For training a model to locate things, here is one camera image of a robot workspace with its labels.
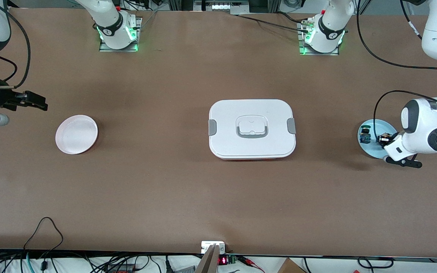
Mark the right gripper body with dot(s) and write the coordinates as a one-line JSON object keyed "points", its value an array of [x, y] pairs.
{"points": [[3, 98]]}

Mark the orange and black switch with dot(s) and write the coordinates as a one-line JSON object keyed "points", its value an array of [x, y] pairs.
{"points": [[385, 138]]}

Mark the brown cardboard box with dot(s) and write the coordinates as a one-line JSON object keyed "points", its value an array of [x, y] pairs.
{"points": [[290, 266]]}

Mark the light blue round plate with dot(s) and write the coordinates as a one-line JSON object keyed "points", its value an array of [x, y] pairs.
{"points": [[372, 149]]}

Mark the pink round plate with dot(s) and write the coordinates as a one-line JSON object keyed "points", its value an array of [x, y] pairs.
{"points": [[76, 134]]}

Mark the red clip lead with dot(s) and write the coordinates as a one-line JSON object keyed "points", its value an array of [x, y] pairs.
{"points": [[250, 262]]}

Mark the black adapter red plugs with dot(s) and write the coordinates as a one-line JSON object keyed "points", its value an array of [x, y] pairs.
{"points": [[121, 268]]}

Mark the red digit display module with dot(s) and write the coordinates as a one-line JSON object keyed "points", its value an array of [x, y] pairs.
{"points": [[224, 260]]}

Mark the white socket block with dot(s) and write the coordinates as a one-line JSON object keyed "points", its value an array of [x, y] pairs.
{"points": [[209, 246]]}

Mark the grey power strip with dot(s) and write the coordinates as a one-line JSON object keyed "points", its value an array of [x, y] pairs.
{"points": [[224, 5]]}

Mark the blue switch green button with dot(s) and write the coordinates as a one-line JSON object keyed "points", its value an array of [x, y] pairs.
{"points": [[365, 135]]}

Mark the aluminium camera post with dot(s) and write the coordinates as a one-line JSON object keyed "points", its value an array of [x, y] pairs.
{"points": [[208, 261]]}

